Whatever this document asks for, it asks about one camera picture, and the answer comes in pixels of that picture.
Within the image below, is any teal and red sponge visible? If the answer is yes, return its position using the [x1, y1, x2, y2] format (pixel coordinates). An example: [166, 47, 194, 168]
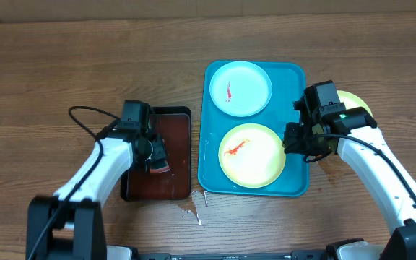
[149, 160, 171, 174]

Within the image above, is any yellow plate with long smear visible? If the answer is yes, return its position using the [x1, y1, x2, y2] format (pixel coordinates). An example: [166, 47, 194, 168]
[337, 90, 373, 116]

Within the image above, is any yellow plate with small smear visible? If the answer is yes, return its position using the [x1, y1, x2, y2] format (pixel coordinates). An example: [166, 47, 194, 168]
[218, 123, 286, 189]

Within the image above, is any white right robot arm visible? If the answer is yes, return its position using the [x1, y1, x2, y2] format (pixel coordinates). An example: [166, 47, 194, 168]
[283, 107, 416, 259]

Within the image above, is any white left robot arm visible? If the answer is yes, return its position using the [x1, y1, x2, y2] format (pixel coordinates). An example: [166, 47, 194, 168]
[26, 134, 170, 259]

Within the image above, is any black wash basin tray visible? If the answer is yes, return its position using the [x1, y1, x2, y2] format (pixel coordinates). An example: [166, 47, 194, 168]
[121, 106, 191, 202]

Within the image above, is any teal plastic tray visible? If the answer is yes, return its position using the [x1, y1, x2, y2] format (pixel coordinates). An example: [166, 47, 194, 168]
[198, 60, 309, 197]

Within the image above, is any light blue plate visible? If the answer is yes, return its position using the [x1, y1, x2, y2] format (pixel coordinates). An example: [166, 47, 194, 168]
[209, 61, 272, 117]

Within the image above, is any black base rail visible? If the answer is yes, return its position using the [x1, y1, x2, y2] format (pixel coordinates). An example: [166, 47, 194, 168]
[106, 238, 386, 260]

